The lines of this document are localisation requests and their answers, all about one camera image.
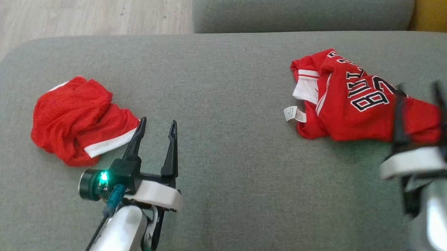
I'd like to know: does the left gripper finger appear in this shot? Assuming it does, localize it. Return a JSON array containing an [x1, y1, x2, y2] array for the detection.
[[122, 116, 148, 163], [160, 119, 181, 178]]

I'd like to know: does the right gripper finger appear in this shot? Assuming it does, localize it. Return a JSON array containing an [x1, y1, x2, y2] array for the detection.
[[392, 84, 413, 146], [429, 80, 447, 148]]

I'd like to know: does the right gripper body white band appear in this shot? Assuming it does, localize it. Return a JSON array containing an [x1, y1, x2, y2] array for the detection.
[[379, 143, 447, 184]]

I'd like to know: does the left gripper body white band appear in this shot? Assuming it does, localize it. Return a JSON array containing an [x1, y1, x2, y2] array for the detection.
[[78, 168, 184, 213]]

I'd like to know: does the red jersey with black number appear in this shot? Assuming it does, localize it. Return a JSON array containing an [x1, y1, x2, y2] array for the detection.
[[282, 47, 447, 147]]

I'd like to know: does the red mesh shorts white trim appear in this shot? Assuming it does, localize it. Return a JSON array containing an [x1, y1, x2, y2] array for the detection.
[[29, 74, 142, 170]]

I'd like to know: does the wide yellow sofa backrest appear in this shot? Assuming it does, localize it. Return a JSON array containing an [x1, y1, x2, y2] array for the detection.
[[409, 0, 447, 35]]

